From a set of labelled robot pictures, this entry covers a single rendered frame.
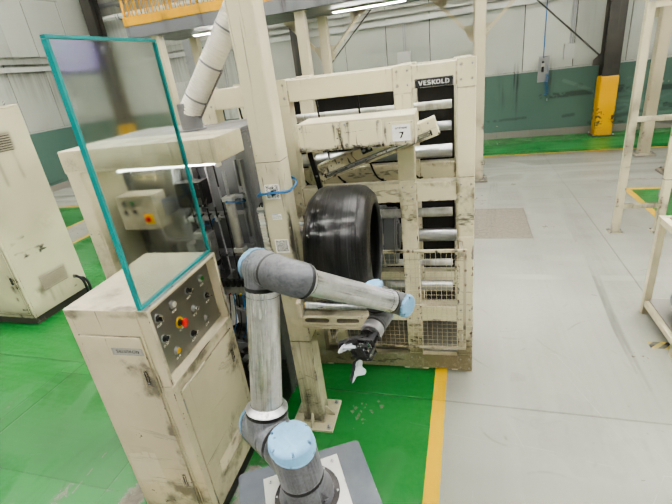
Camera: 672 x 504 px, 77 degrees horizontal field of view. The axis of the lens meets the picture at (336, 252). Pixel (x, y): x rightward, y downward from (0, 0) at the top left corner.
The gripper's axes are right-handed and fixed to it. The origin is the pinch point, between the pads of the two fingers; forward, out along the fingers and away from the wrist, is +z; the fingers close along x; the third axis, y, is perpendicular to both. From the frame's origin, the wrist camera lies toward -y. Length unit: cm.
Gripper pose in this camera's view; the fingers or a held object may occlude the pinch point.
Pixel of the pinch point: (343, 368)
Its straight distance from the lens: 166.8
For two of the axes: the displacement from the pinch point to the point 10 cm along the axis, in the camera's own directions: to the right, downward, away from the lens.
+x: 3.5, 8.5, 3.8
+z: -4.7, 5.1, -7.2
